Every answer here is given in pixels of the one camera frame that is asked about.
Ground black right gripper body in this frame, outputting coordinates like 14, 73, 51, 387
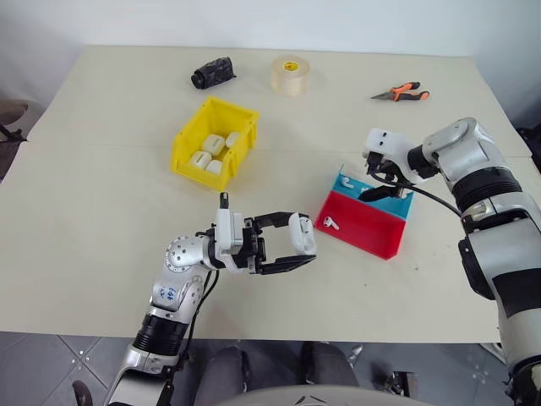
363, 151, 403, 184

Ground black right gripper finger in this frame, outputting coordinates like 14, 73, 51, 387
374, 173, 408, 191
358, 184, 402, 203

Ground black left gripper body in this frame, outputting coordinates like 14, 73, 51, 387
232, 216, 268, 277

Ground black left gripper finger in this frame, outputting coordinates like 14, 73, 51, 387
253, 211, 302, 233
258, 254, 319, 277

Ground yellow plastic bin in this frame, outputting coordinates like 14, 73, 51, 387
169, 96, 261, 192

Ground red and blue stepped tray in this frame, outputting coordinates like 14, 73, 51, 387
314, 163, 417, 261

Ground orange and black pliers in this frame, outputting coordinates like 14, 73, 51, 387
370, 80, 432, 103

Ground clear tape roll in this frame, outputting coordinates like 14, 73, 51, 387
270, 54, 312, 97

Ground black floor device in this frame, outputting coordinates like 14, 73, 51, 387
370, 369, 418, 399

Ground black rolled plastic bag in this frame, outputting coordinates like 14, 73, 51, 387
189, 55, 238, 91

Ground dark curved object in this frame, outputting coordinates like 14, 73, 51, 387
70, 379, 96, 406

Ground dark chair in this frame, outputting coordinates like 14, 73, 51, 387
0, 97, 31, 144

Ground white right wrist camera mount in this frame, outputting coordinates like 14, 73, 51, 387
362, 127, 424, 186

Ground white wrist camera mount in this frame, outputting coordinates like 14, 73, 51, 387
212, 192, 247, 272
362, 127, 424, 186

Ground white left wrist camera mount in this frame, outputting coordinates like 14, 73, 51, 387
212, 192, 247, 272

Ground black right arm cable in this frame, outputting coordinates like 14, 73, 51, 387
396, 181, 471, 218

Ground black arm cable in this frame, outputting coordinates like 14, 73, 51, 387
184, 269, 221, 340
396, 181, 471, 218

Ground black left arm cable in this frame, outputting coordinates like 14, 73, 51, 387
184, 269, 221, 340

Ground white table bracket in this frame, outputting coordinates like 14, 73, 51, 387
478, 341, 509, 365

